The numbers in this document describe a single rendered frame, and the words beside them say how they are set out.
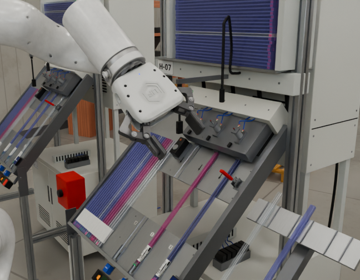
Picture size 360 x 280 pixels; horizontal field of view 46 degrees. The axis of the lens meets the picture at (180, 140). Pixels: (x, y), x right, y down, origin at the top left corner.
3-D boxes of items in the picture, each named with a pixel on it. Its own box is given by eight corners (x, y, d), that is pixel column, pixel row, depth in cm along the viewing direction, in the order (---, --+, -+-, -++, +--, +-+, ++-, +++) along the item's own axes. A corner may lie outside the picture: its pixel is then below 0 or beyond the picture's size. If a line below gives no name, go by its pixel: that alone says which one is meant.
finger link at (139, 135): (130, 131, 72) (154, 161, 71) (144, 122, 73) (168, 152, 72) (126, 138, 75) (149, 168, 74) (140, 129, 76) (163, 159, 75)
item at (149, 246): (137, 268, 142) (134, 265, 141) (135, 265, 143) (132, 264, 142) (221, 150, 154) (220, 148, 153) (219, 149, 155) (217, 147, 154)
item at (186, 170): (238, 211, 139) (230, 204, 136) (133, 160, 189) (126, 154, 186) (290, 134, 147) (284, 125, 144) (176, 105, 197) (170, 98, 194)
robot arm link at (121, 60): (102, 59, 73) (112, 73, 72) (142, 40, 77) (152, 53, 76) (96, 84, 80) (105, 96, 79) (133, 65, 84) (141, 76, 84)
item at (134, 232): (168, 306, 128) (161, 303, 126) (76, 226, 179) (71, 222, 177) (203, 254, 133) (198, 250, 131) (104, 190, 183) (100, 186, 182)
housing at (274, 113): (285, 145, 147) (269, 120, 138) (195, 120, 184) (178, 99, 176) (297, 128, 149) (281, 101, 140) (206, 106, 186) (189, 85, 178)
